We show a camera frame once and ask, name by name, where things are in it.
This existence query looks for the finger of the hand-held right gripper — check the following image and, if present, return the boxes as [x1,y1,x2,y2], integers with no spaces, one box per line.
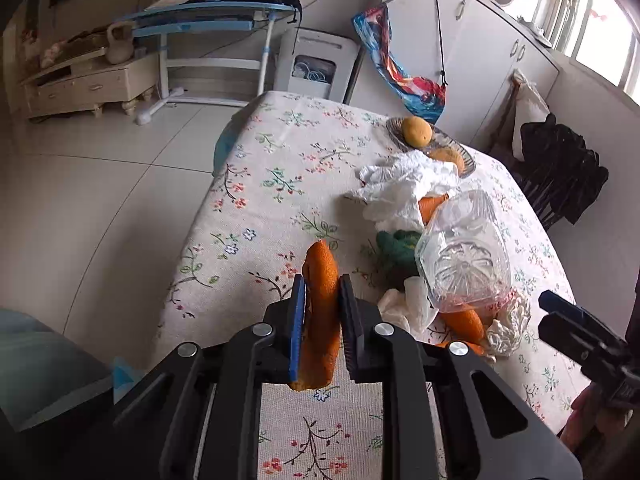
[537,312,621,386]
[539,290,626,347]

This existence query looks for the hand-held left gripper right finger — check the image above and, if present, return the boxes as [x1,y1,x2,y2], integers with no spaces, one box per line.
[339,274,583,480]

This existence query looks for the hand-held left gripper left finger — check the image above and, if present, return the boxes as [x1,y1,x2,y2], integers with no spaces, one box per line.
[112,274,307,480]

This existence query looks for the long orange peel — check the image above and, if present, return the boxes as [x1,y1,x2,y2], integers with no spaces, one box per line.
[287,239,344,392]

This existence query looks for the green plush toy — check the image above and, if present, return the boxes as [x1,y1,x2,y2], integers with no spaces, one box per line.
[376,230,424,279]

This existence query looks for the clear plastic bottle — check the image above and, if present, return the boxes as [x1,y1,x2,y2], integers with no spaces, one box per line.
[415,189,514,314]

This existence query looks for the person's right hand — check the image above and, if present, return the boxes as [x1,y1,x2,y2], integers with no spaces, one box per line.
[571,385,636,433]

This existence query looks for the crumpled white wrapper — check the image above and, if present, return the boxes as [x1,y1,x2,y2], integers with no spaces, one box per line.
[485,292,531,359]

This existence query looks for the small white crumpled tissue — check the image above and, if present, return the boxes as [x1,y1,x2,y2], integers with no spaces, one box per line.
[377,276,439,334]

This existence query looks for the orange peel piece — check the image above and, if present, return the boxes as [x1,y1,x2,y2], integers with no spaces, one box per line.
[439,308,487,345]

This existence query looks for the black folding chairs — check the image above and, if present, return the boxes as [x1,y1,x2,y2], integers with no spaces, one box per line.
[515,114,610,232]

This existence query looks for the table with floral tablecloth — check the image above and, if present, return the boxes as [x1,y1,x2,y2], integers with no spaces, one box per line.
[150,91,593,480]

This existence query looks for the yellow mango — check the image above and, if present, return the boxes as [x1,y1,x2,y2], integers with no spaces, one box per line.
[429,147,466,173]
[403,116,434,149]

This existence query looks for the light blue chair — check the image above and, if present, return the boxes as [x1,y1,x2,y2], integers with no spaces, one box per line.
[212,115,242,176]

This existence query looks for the white cloth bag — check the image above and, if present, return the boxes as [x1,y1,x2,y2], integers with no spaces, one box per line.
[510,69,551,136]

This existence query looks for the teal plastic object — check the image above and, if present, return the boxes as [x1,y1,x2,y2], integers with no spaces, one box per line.
[0,307,146,432]

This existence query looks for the colourful printed bag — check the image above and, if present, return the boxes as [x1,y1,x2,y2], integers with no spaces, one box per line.
[351,4,447,125]

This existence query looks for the white cabinet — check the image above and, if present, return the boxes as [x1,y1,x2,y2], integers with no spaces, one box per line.
[345,0,561,156]

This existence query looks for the white floor appliance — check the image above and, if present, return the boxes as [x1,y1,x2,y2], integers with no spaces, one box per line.
[273,27,361,104]

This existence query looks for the window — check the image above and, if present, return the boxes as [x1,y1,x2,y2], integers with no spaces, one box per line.
[520,0,640,106]

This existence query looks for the cream television cabinet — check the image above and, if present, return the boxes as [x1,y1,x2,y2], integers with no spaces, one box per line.
[19,35,160,119]

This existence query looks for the blue study desk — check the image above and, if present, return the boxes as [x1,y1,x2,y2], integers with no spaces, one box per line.
[120,1,297,126]

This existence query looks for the paper sheets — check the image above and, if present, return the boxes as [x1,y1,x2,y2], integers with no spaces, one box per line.
[145,0,211,11]

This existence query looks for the black hanging strap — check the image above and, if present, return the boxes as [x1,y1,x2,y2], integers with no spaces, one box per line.
[382,0,450,89]

